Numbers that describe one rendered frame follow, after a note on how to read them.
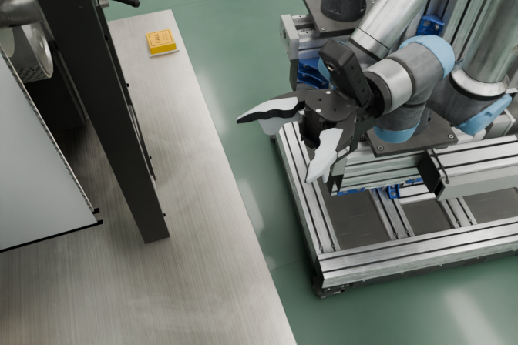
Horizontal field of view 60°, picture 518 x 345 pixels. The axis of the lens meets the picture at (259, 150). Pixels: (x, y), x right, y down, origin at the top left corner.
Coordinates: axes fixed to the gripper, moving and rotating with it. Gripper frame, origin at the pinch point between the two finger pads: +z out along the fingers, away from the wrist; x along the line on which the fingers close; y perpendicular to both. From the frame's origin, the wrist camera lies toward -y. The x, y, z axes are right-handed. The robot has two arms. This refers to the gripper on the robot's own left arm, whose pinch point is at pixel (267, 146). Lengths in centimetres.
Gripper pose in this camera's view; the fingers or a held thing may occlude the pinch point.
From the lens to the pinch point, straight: 58.3
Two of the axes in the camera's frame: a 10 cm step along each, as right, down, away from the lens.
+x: -6.0, -5.3, 6.0
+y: 0.8, 7.0, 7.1
